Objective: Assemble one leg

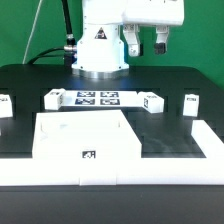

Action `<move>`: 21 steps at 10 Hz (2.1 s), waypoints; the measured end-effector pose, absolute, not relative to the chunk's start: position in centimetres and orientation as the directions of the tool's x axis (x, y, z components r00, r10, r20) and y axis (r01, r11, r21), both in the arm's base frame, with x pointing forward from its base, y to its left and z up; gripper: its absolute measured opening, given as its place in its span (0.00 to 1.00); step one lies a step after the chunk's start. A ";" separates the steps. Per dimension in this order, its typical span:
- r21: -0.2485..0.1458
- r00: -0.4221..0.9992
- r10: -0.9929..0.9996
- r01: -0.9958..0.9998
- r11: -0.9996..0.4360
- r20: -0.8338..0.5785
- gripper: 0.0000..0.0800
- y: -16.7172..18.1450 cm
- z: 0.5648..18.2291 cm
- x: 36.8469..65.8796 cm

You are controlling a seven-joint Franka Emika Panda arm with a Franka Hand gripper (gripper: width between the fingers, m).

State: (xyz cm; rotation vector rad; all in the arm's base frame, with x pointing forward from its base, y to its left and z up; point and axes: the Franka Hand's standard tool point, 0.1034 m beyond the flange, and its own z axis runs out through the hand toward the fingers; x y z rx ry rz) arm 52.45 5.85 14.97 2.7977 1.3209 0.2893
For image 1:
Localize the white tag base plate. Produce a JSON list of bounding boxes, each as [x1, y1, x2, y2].
[[63, 90, 140, 107]]

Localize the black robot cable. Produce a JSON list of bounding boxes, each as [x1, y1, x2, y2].
[[27, 0, 78, 66]]

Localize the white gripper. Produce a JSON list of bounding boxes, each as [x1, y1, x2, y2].
[[122, 0, 184, 57]]

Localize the white obstacle fence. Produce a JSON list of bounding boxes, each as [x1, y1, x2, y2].
[[0, 120, 224, 186]]

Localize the thin white cable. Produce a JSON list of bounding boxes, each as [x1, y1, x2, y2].
[[22, 0, 44, 65]]

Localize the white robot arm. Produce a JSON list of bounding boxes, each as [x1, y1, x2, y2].
[[72, 0, 184, 79]]

